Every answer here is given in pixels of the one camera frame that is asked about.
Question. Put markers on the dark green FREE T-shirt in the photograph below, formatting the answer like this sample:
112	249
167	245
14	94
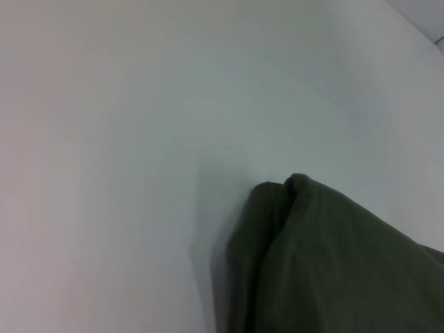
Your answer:
329	270

